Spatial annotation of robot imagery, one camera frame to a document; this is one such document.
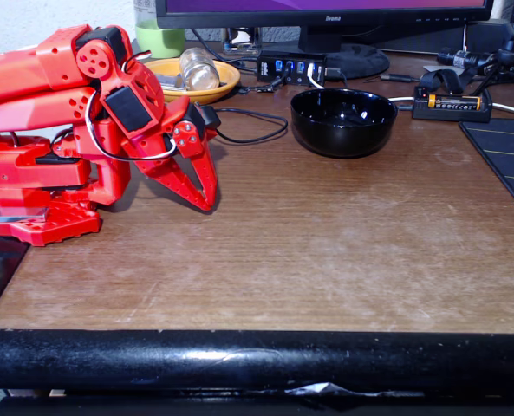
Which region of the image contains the yellow black cylindrical battery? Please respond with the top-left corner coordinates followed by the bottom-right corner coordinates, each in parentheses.
top-left (427, 94), bottom-right (482, 110)

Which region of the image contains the small metallic box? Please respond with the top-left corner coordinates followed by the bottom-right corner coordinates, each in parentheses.
top-left (159, 73), bottom-right (184, 92)

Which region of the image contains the black flashlight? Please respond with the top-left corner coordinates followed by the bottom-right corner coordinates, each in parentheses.
top-left (437, 46), bottom-right (500, 70)

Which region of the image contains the green plastic bottle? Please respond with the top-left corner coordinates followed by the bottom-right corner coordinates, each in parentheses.
top-left (133, 0), bottom-right (187, 60)

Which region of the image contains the black box device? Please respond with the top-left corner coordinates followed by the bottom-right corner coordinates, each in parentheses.
top-left (464, 20), bottom-right (514, 55)

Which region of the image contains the clear glass jar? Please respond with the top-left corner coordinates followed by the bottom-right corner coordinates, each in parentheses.
top-left (179, 47), bottom-right (221, 92)

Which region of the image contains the black glossy bowl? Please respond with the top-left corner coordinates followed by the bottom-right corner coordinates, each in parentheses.
top-left (290, 88), bottom-right (399, 159)

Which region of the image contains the black strap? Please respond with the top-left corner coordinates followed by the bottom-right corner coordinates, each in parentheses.
top-left (419, 68), bottom-right (468, 94)

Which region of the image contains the metal clamp bar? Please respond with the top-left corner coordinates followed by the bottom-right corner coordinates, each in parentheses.
top-left (0, 206), bottom-right (49, 224)

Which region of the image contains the black mat with yellow lines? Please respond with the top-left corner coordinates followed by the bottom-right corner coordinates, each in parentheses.
top-left (459, 117), bottom-right (514, 222)

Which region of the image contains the black plug cable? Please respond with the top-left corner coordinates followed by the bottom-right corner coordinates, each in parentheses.
top-left (362, 72), bottom-right (421, 84)

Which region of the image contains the black battery charger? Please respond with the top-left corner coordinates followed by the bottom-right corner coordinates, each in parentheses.
top-left (411, 85), bottom-right (494, 124)

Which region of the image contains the yellow shallow bowl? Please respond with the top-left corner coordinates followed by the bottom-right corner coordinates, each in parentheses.
top-left (143, 57), bottom-right (242, 106)

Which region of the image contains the black computer monitor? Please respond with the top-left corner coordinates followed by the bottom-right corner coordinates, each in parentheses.
top-left (155, 0), bottom-right (496, 81)

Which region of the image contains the white arm wire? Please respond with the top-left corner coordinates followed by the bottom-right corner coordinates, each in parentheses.
top-left (84, 49), bottom-right (179, 162)

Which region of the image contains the black USB hub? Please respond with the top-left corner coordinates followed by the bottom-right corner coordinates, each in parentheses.
top-left (256, 49), bottom-right (328, 87)

